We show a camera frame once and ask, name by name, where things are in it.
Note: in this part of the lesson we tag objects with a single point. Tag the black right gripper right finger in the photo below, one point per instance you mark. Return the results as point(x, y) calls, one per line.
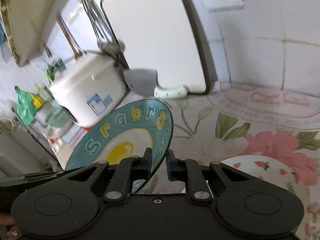
point(243, 205)

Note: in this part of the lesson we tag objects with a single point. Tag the green plastic bag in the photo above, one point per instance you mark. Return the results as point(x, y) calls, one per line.
point(27, 105)

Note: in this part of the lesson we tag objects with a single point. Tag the metal ladle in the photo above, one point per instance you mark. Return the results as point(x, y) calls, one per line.
point(106, 41)

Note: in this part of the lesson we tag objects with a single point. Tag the white rice cooker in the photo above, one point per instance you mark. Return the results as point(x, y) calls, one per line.
point(89, 89)

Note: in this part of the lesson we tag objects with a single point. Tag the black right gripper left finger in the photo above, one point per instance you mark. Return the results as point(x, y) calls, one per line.
point(70, 204)

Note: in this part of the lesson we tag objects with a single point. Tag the floral table cloth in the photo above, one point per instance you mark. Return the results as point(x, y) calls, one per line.
point(235, 120)

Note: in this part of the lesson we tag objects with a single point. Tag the steel cleaver white handle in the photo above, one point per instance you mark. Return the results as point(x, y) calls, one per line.
point(145, 82)

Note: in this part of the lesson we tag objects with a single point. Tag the blue fried egg plate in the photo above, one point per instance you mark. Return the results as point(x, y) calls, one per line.
point(125, 132)

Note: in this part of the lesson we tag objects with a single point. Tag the white cutting board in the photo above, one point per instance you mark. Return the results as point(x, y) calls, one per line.
point(161, 35)

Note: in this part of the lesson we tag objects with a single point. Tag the white pink patterned plate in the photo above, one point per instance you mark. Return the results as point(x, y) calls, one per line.
point(277, 173)

